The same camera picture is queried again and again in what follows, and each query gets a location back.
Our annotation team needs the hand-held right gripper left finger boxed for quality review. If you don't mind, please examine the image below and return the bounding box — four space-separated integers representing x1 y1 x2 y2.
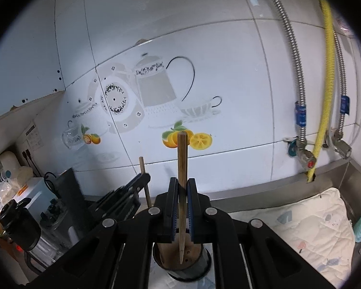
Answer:
16 177 180 289

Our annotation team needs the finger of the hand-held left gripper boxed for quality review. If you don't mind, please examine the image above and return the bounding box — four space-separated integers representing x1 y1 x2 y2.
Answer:
89 173 151 210
93 191 142 222

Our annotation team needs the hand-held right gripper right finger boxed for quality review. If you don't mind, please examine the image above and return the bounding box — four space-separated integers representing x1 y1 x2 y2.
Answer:
187 178 334 289

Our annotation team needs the long wooden chopstick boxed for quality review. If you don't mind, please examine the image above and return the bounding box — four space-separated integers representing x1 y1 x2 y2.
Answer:
139 156 153 208
177 132 189 264

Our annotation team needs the black utensil holder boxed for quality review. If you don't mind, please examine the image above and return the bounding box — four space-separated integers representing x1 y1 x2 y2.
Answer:
152 241 213 281

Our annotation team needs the black flat panel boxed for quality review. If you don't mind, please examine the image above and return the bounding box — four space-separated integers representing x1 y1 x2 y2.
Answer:
52 169 86 226

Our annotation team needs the light blue box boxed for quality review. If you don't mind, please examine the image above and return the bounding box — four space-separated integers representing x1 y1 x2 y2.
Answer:
13 177 53 217

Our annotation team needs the black cylindrical device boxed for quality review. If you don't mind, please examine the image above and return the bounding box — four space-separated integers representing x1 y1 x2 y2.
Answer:
0 202 42 251

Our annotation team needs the black power plug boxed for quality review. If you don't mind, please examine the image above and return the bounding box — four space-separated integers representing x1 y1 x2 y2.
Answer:
22 149 38 169

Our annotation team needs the white printed quilted blanket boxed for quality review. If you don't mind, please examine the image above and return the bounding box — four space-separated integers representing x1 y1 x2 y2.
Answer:
150 187 357 289

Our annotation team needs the white rounded appliance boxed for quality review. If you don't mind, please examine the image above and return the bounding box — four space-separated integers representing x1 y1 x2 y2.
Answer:
0 151 21 181

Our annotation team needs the metal valve with red knob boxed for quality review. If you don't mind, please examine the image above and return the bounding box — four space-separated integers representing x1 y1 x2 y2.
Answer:
284 137 316 171

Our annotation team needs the metal angle valve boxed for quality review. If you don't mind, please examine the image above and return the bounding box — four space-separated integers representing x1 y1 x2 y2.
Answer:
325 129 352 160

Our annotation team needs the black cable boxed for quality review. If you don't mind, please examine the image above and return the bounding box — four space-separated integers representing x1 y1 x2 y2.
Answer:
44 171 59 187

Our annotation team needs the braided metal hose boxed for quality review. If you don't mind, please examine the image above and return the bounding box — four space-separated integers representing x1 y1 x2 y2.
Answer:
257 0 308 148
332 32 349 136

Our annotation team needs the yellow gas hose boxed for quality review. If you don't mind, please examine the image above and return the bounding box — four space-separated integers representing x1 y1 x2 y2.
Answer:
306 0 334 184

